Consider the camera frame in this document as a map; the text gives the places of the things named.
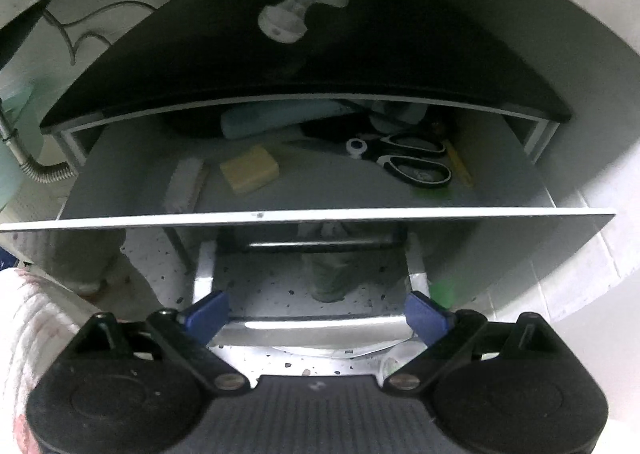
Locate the black and white scissors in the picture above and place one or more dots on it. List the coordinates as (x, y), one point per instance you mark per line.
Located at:
(405, 156)

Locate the white drawer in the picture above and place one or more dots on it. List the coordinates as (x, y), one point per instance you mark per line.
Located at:
(310, 194)

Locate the black countertop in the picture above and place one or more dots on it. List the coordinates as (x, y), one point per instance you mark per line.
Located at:
(280, 48)

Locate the white scrubbing brush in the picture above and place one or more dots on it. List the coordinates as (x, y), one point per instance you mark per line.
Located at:
(186, 184)

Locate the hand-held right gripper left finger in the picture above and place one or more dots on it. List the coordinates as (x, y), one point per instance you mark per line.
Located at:
(209, 310)

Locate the white patterned cloth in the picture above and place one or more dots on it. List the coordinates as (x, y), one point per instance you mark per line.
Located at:
(30, 334)

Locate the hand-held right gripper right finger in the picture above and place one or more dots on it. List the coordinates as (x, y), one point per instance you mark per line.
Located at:
(424, 314)

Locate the yellow sponge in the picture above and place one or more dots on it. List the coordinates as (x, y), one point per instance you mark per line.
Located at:
(250, 167)

